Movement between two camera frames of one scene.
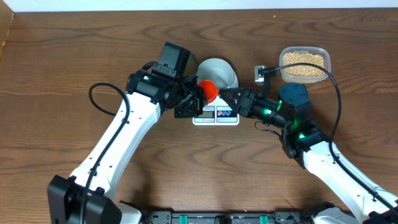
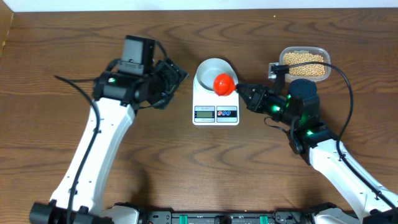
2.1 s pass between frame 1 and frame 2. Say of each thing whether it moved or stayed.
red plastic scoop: moved
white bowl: stayed
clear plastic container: stayed
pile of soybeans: stayed
